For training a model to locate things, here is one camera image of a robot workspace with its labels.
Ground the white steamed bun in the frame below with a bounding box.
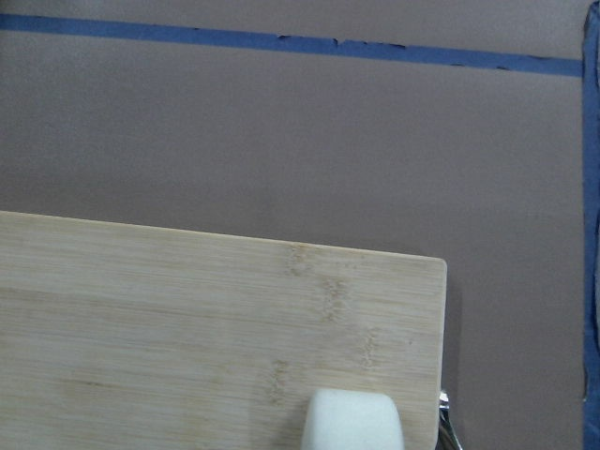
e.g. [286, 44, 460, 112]
[301, 388, 405, 449]

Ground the bamboo cutting board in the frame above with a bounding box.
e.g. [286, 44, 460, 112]
[1, 212, 447, 449]

